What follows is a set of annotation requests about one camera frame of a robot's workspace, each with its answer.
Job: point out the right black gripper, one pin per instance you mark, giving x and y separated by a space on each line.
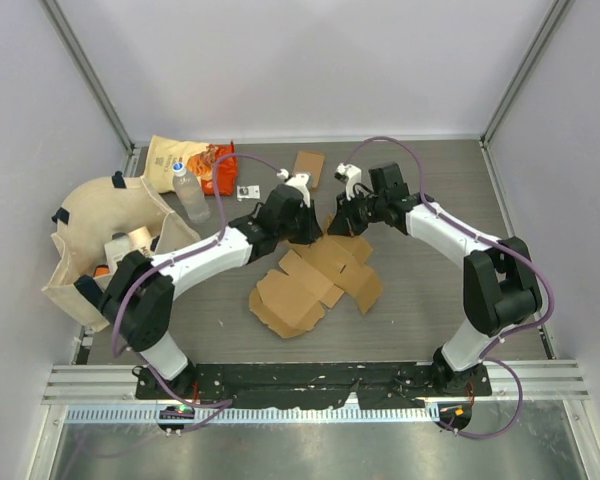
344 222

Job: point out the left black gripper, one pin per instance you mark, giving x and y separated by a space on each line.
312 231

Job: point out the small cardboard box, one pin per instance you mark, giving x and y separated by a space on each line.
311 163

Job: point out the large cardboard box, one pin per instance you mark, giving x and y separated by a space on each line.
310 280

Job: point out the small white tag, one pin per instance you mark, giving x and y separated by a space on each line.
251 192

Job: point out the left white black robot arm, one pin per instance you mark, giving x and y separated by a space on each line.
139 298

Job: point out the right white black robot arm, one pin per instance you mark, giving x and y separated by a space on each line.
500 290

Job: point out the white box in bag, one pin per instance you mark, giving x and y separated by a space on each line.
115 251

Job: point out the clear plastic water bottle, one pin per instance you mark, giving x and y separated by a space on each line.
189 192

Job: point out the beige orange snack bag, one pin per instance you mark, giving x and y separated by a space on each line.
197 157

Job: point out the beige canvas tote bag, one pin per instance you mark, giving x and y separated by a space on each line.
88 218

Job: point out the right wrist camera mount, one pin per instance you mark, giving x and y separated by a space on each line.
349 175

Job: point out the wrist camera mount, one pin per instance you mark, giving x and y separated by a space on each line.
349 175
300 181

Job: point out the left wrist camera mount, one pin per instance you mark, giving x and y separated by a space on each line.
300 181

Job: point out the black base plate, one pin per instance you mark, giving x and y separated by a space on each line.
312 386

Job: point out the white slotted cable duct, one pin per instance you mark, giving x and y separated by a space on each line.
164 414

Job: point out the right aluminium frame post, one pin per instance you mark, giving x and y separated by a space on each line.
551 22

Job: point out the aluminium frame post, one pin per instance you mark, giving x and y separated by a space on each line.
551 22
68 37

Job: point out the left aluminium frame post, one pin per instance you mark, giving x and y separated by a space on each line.
68 37

